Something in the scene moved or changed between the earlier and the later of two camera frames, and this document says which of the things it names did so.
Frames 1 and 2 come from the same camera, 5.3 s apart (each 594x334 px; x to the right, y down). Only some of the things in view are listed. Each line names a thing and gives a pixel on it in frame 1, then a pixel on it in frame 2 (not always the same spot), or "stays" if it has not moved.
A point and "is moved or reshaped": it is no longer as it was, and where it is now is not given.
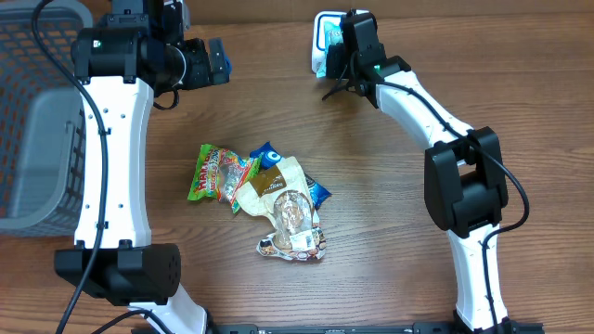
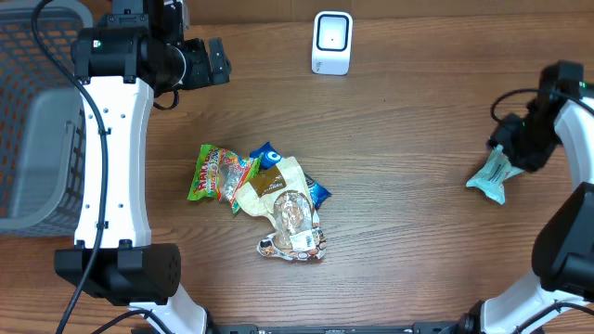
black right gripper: [332, 69] to [532, 160]
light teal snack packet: [328, 32] is moved or reshaped
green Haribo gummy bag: [219, 173] stays
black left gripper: [202, 75] stays
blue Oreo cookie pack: [269, 156] stays
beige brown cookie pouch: [282, 193] stays
